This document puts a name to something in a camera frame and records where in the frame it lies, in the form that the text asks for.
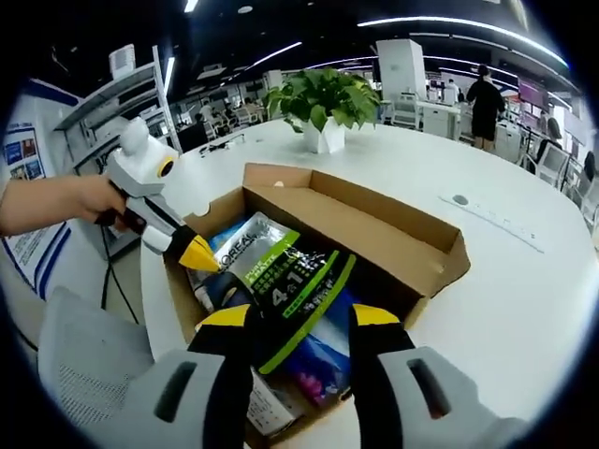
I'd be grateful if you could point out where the white square pillar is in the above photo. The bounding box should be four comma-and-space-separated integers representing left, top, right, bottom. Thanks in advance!
376, 39, 427, 102

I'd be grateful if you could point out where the grey metal shelf rack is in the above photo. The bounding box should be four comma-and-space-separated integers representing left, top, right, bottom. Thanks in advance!
53, 44, 182, 188

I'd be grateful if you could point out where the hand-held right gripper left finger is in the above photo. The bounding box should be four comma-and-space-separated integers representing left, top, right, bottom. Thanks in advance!
111, 302, 256, 449

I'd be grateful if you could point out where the brown cardboard shoe box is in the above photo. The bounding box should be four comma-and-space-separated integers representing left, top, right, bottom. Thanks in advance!
161, 162, 472, 449

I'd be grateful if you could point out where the purple monitor screen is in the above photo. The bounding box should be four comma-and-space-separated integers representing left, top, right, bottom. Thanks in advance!
517, 77, 548, 111

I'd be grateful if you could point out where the silver green black pouch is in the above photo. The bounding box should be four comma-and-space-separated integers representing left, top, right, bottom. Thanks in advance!
212, 210, 358, 375

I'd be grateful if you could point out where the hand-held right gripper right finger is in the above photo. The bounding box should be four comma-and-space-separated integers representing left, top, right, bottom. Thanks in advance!
349, 302, 533, 449

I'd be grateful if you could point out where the black cable on table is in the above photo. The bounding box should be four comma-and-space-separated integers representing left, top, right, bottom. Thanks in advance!
198, 138, 245, 156

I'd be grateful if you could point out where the blue flowered soft tissue pack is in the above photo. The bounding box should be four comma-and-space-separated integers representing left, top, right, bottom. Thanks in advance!
283, 287, 353, 409

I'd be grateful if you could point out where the blue white wall poster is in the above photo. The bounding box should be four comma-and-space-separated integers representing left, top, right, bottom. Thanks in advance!
0, 125, 71, 300

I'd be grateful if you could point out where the person's left hand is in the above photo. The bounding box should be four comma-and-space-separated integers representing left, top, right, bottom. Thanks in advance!
77, 175, 135, 234

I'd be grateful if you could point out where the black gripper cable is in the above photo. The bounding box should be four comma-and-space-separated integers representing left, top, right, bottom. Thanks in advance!
99, 227, 141, 325

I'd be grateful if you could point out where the green potted plant white pot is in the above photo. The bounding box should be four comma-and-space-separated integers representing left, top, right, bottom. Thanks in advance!
261, 67, 383, 154

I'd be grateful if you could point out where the grey mesh office chair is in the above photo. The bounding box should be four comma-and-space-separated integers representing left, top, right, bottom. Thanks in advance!
37, 285, 158, 449

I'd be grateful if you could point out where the white office cabinet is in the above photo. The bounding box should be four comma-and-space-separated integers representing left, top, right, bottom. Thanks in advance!
418, 100, 462, 137

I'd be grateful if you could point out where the dark blue round container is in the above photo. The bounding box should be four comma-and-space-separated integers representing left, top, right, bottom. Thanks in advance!
196, 272, 256, 314

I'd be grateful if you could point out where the long curved ceiling light strip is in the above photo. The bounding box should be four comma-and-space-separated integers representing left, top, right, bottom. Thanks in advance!
358, 16, 567, 65

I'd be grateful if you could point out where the white office chair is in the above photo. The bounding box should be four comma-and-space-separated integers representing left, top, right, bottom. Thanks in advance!
531, 142, 570, 188
392, 93, 420, 127

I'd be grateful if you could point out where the white vented box unit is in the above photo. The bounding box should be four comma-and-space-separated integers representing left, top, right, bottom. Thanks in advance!
110, 44, 136, 79

